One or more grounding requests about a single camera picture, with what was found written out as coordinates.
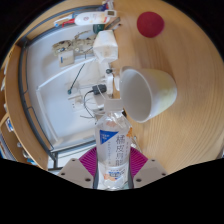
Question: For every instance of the flat round red coaster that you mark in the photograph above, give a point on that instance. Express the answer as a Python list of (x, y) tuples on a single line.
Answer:
[(150, 24)]

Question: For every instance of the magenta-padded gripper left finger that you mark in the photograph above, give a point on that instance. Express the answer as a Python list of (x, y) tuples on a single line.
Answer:
[(75, 171)]

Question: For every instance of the wooden tree-man figurine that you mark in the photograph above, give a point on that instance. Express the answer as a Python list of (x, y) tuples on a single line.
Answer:
[(75, 45)]

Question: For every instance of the clear plastic water bottle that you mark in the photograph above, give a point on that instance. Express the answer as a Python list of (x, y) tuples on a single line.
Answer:
[(113, 146)]

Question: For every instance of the white desk lamp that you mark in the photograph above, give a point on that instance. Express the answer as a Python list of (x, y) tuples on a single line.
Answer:
[(68, 76)]

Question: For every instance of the grey metal desk frame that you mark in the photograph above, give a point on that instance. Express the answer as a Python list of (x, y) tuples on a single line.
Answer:
[(20, 76)]

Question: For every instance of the white red-pump lotion bottle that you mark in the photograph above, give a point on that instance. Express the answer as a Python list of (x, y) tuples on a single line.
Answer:
[(90, 18)]

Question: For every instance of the white paper bag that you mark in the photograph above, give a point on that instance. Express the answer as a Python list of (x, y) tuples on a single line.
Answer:
[(106, 46)]

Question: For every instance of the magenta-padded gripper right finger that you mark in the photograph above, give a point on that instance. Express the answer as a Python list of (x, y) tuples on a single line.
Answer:
[(150, 171)]

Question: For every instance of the black charger block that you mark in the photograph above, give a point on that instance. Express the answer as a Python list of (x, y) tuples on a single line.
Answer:
[(99, 88)]

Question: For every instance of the cream ceramic mug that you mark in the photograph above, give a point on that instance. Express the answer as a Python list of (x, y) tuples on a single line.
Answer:
[(156, 91)]

